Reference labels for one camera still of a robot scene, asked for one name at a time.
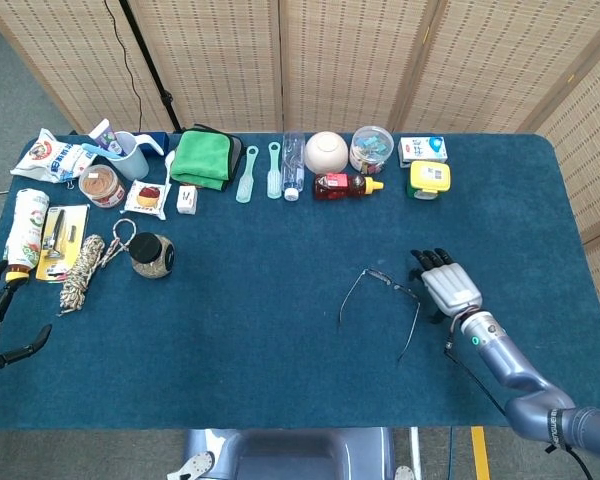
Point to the upturned cream bowl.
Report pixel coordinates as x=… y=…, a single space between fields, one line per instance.
x=325 y=152

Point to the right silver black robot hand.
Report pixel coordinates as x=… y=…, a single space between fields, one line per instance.
x=452 y=290

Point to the white cake snack packet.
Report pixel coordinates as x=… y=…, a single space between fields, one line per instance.
x=147 y=197

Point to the silver table leg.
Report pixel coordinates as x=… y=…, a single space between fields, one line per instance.
x=415 y=450

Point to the wire-frame eyeglasses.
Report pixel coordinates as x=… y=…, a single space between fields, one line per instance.
x=380 y=276

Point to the light blue plastic mug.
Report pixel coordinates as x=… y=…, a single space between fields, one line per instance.
x=132 y=162

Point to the light blue toothbrush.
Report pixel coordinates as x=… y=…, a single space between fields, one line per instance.
x=100 y=150

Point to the white perforated foot plate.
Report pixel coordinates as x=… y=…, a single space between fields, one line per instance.
x=405 y=474
x=195 y=465

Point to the small white cardboard box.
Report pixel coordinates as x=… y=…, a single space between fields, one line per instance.
x=187 y=200

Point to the folded green grey towel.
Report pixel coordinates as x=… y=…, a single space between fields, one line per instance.
x=200 y=155

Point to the purple white toothpaste tube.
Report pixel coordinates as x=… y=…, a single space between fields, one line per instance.
x=105 y=135

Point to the razor in yellow blister pack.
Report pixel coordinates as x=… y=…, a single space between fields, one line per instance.
x=77 y=220

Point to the bamboo folding screen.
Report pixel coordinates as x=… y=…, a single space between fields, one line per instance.
x=340 y=65

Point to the white bottle with yellow cap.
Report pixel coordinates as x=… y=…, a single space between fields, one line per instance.
x=27 y=225

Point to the honey bottle with yellow cap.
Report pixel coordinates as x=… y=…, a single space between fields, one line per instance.
x=340 y=187

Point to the clear plastic water bottle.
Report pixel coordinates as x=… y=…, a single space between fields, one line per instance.
x=292 y=165

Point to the white blue milk carton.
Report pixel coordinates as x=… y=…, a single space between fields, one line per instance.
x=422 y=148

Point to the yellow floor tape strip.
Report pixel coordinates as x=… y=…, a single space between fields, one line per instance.
x=480 y=452

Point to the white bag with blue print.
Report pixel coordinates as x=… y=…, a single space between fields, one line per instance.
x=45 y=157

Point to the clear snack jar red label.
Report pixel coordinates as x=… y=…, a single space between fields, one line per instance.
x=100 y=182

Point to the glass jar with black lid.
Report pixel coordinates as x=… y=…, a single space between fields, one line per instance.
x=152 y=260

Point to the clear jar of binder clips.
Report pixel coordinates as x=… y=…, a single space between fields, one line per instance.
x=371 y=150

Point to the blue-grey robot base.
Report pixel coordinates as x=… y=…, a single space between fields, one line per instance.
x=290 y=455

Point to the black tripod pole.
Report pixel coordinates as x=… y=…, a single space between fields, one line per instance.
x=150 y=65

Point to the green tub with yellow lid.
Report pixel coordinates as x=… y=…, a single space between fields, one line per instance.
x=430 y=175

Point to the small binder clip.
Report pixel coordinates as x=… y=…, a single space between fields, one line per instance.
x=70 y=184

